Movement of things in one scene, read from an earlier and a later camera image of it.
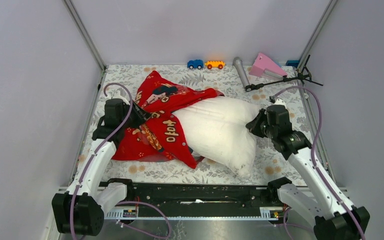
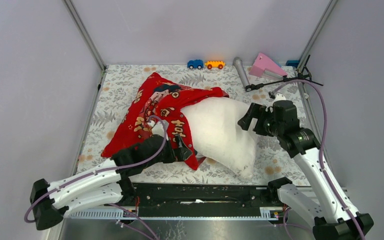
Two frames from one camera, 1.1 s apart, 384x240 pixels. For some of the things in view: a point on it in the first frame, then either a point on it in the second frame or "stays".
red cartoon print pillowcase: (159, 138) stays
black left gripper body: (133, 120) to (168, 155)
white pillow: (216, 128) stays
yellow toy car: (210, 64) stays
